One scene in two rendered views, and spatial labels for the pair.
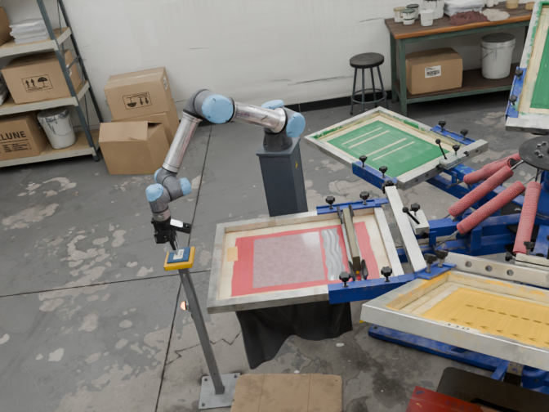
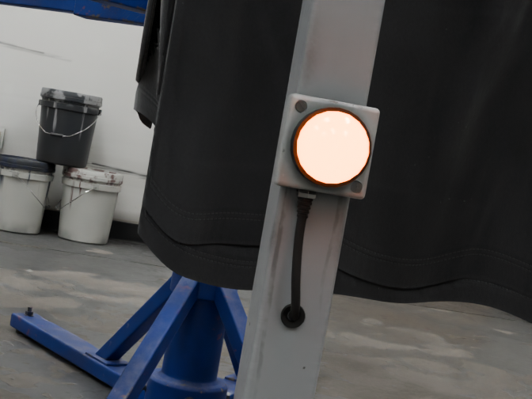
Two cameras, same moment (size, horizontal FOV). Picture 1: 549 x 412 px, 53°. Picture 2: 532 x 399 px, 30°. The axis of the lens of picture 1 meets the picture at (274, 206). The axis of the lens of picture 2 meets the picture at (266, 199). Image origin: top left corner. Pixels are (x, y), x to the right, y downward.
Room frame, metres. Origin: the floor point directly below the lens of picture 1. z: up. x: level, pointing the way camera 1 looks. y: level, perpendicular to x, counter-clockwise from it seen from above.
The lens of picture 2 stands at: (2.23, 1.02, 0.64)
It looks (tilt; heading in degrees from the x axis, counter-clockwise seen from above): 3 degrees down; 257
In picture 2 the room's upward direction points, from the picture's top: 10 degrees clockwise
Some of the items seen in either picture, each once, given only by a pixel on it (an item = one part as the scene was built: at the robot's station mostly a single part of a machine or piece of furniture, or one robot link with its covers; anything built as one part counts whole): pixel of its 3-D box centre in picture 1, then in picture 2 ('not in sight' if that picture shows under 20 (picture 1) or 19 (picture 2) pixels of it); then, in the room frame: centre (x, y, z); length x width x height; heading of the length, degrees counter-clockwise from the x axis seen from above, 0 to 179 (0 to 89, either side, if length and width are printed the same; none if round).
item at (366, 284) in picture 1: (366, 288); not in sight; (1.62, -0.30, 0.97); 0.30 x 0.05 x 0.07; 85
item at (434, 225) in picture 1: (431, 228); not in sight; (1.87, -0.64, 1.02); 0.17 x 0.06 x 0.05; 85
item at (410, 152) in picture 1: (402, 138); not in sight; (2.65, -0.74, 1.05); 1.08 x 0.61 x 0.23; 25
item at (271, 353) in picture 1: (297, 328); not in sight; (1.71, -0.01, 0.74); 0.46 x 0.04 x 0.42; 85
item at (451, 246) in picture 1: (402, 256); not in sight; (1.88, -0.51, 0.89); 1.24 x 0.06 x 0.06; 85
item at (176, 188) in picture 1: (176, 188); not in sight; (2.14, 0.41, 1.27); 0.11 x 0.11 x 0.08; 29
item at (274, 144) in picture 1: (276, 136); not in sight; (2.54, -0.07, 1.25); 0.15 x 0.15 x 0.10
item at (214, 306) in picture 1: (301, 253); not in sight; (1.91, -0.08, 0.97); 0.79 x 0.58 x 0.04; 85
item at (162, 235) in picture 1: (164, 228); not in sight; (2.08, 0.50, 1.12); 0.09 x 0.08 x 0.12; 86
